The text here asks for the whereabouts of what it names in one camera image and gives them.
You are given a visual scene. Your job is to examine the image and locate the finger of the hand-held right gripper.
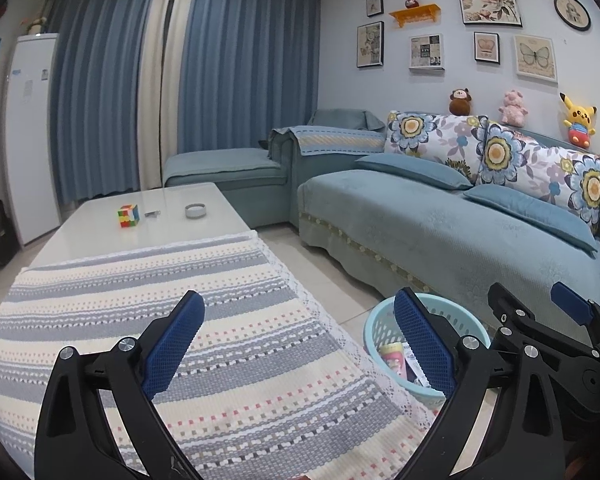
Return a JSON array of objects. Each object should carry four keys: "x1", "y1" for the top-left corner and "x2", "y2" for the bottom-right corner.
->
[
  {"x1": 551, "y1": 281, "x2": 600, "y2": 347},
  {"x1": 487, "y1": 282, "x2": 597, "y2": 372}
]

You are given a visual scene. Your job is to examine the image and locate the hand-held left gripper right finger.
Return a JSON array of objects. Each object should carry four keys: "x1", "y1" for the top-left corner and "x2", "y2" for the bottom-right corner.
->
[{"x1": 394, "y1": 287, "x2": 574, "y2": 480}]

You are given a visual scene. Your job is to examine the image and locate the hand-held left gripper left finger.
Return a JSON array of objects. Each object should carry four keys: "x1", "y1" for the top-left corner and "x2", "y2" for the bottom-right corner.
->
[{"x1": 34, "y1": 290, "x2": 206, "y2": 480}]

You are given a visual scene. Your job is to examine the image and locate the teal and white toothpaste tube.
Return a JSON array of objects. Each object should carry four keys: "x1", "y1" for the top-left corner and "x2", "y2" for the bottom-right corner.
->
[{"x1": 403, "y1": 345, "x2": 431, "y2": 389}]

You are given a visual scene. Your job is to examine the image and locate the pink toothpaste tube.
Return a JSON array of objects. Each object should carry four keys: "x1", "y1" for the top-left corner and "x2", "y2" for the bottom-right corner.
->
[{"x1": 378, "y1": 342, "x2": 406, "y2": 379}]

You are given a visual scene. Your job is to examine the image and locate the light blue plastic basket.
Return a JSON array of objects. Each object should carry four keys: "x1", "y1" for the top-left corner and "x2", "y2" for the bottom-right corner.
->
[{"x1": 362, "y1": 294, "x2": 492, "y2": 409}]

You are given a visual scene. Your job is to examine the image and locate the striped woven tablecloth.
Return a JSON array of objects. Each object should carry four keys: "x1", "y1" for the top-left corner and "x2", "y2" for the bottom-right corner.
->
[{"x1": 0, "y1": 232, "x2": 449, "y2": 480}]

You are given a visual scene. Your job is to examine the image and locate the blue cushion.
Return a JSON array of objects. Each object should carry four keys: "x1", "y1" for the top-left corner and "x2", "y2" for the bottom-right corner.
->
[
  {"x1": 462, "y1": 184, "x2": 600, "y2": 254},
  {"x1": 354, "y1": 153, "x2": 475, "y2": 191}
]

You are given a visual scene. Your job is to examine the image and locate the blue-green corner sofa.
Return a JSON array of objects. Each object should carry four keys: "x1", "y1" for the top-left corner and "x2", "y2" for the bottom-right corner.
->
[{"x1": 161, "y1": 108, "x2": 600, "y2": 312}]

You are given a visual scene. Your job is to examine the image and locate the floral pillow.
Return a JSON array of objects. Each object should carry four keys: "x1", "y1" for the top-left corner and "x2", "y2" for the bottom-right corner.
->
[
  {"x1": 555, "y1": 147, "x2": 600, "y2": 226},
  {"x1": 475, "y1": 120, "x2": 574, "y2": 192},
  {"x1": 384, "y1": 111, "x2": 490, "y2": 181}
]

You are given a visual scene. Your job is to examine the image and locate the colourful puzzle cube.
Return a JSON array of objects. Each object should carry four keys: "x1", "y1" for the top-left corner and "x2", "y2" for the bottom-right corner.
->
[{"x1": 116, "y1": 203, "x2": 142, "y2": 230}]

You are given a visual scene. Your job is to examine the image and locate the yellow plush toy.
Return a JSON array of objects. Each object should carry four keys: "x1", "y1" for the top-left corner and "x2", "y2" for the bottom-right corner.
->
[{"x1": 559, "y1": 92, "x2": 597, "y2": 149}]

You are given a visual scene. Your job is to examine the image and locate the pink pig plush toy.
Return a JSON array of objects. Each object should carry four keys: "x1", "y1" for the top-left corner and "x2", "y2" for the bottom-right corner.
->
[{"x1": 497, "y1": 90, "x2": 529, "y2": 127}]

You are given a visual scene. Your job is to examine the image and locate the brown monkey plush toy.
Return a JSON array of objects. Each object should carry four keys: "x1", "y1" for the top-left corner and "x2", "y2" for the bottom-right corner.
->
[{"x1": 448, "y1": 88, "x2": 474, "y2": 117}]

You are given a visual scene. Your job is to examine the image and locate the patterned sofa armrest cover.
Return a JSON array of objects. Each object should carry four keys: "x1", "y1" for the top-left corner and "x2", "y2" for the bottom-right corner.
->
[{"x1": 269, "y1": 125, "x2": 387, "y2": 159}]

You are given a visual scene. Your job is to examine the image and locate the white refrigerator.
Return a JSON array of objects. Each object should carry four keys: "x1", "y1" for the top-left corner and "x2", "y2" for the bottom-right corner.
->
[{"x1": 2, "y1": 32, "x2": 64, "y2": 247}]

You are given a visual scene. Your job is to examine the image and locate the white collage canvas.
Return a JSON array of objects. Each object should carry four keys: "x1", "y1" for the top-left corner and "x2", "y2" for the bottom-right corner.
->
[{"x1": 409, "y1": 33, "x2": 445, "y2": 72}]

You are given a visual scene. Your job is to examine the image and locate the beige curtain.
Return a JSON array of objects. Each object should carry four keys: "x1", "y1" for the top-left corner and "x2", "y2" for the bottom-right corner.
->
[{"x1": 139, "y1": 0, "x2": 201, "y2": 194}]

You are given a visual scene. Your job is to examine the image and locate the blue curtain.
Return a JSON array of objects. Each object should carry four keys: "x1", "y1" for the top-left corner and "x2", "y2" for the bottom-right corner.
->
[
  {"x1": 45, "y1": 0, "x2": 154, "y2": 206},
  {"x1": 177, "y1": 0, "x2": 324, "y2": 154}
]

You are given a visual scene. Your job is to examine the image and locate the flower painting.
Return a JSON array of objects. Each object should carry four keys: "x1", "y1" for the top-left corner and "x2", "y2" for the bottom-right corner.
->
[{"x1": 455, "y1": 0, "x2": 524, "y2": 28}]

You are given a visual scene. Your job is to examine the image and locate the butterfly picture frame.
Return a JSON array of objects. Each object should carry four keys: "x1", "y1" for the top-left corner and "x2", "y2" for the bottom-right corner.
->
[{"x1": 512, "y1": 34, "x2": 559, "y2": 84}]

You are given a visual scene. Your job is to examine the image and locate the crown picture frame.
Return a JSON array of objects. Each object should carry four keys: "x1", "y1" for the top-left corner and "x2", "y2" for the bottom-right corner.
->
[{"x1": 473, "y1": 32, "x2": 501, "y2": 65}]

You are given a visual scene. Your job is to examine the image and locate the round black wall frame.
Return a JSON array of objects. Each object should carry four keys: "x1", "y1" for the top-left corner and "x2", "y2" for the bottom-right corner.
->
[{"x1": 554, "y1": 0, "x2": 592, "y2": 31}]

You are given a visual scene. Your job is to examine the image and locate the tall black picture frame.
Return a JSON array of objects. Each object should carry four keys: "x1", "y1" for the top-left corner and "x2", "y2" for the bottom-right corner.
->
[{"x1": 356, "y1": 21, "x2": 385, "y2": 69}]

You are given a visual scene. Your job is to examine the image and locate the orange wall shelf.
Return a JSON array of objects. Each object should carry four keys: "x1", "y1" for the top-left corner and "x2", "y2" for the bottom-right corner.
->
[{"x1": 389, "y1": 3, "x2": 442, "y2": 29}]

